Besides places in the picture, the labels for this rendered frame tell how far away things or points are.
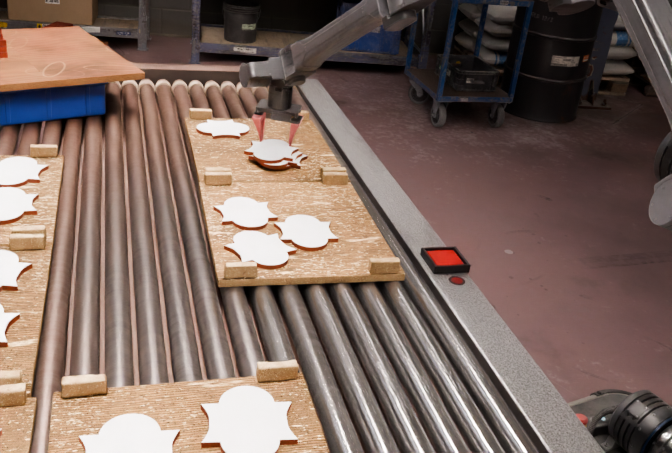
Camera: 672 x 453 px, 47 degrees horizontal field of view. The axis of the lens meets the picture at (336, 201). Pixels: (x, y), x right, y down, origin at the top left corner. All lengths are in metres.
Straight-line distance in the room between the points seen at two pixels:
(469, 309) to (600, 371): 1.66
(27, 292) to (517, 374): 0.81
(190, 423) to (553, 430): 0.52
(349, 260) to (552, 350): 1.71
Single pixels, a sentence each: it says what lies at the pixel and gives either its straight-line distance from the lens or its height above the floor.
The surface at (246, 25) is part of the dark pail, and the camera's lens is 6.04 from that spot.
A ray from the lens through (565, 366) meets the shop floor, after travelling 3.02.
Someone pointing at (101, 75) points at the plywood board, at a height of 1.04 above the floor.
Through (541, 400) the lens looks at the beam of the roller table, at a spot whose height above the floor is 0.92.
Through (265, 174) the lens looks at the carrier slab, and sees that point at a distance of 1.80.
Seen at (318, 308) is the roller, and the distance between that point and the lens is 1.36.
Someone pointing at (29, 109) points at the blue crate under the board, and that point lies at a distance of 2.09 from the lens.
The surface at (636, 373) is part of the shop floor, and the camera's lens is 3.12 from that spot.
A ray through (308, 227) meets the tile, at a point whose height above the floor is 0.95.
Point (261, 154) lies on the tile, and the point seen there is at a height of 0.97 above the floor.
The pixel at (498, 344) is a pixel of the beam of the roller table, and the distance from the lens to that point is 1.36.
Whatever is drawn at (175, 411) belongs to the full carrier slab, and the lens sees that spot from 1.11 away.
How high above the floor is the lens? 1.66
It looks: 25 degrees down
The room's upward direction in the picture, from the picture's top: 7 degrees clockwise
